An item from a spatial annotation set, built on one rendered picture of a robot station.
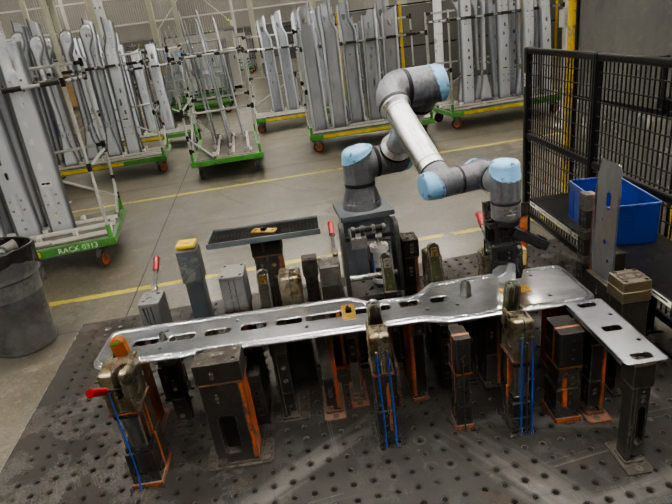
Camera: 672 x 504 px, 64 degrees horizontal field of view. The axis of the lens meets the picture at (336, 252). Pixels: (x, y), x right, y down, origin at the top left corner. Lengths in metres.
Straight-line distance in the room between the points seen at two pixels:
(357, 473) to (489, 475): 0.33
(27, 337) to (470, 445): 3.17
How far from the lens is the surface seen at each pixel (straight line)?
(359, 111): 8.68
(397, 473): 1.48
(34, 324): 4.08
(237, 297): 1.66
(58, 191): 5.53
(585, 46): 4.38
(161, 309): 1.73
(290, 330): 1.50
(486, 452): 1.53
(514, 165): 1.41
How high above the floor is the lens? 1.76
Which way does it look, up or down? 23 degrees down
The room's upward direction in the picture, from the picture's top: 8 degrees counter-clockwise
